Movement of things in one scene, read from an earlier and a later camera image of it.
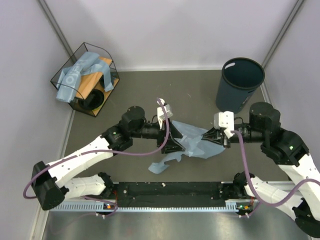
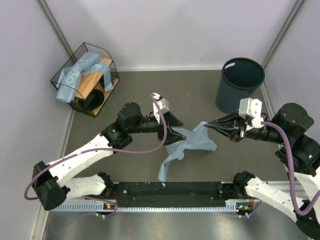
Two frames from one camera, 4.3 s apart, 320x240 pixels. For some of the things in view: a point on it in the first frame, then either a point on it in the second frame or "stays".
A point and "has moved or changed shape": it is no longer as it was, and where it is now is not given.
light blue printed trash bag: (68, 79) stays
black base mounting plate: (173, 194) stays
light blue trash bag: (193, 144) has moved or changed shape
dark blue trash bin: (240, 77) stays
